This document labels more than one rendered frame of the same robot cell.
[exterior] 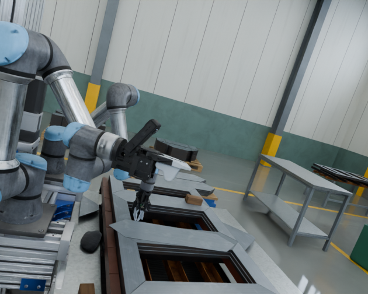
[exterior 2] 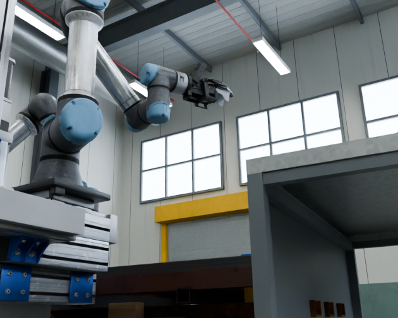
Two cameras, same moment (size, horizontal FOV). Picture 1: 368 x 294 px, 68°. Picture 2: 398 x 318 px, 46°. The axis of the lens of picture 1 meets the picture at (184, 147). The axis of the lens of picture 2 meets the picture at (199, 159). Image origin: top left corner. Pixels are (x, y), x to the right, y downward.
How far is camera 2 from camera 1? 1.50 m
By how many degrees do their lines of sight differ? 51
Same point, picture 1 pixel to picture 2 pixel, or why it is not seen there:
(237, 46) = not seen: outside the picture
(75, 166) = (165, 93)
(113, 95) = (51, 101)
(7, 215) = (69, 177)
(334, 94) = not seen: hidden behind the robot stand
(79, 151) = (166, 81)
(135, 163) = (206, 88)
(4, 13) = not seen: outside the picture
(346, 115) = (112, 251)
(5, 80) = (93, 23)
